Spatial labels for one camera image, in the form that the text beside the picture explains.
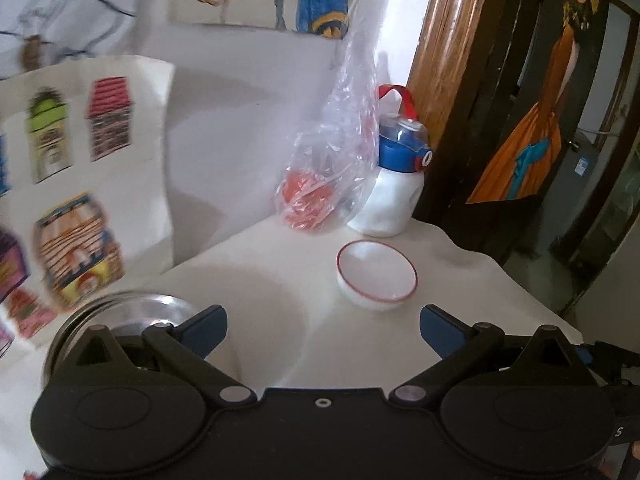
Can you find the grey appliance with sticker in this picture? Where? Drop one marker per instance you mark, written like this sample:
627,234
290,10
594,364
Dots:
560,206

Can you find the white blue water bottle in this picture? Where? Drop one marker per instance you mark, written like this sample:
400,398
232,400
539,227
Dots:
404,152

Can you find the clear plastic bag red contents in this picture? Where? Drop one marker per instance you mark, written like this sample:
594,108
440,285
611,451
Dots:
335,155

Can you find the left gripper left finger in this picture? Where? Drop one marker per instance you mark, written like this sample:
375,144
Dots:
183,350

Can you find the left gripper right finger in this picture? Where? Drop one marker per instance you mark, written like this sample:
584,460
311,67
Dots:
464,351

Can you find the houses drawing paper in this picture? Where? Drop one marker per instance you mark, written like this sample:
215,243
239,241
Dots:
83,196

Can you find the orange dress woman painting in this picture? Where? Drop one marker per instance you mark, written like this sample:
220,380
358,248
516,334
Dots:
553,87

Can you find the steel plate with sticker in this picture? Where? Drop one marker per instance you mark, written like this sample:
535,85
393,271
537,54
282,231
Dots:
126,313

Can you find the white red-rimmed bowl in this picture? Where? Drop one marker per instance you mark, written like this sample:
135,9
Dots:
375,276

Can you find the brown wooden door frame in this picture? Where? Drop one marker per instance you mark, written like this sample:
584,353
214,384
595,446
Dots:
456,72

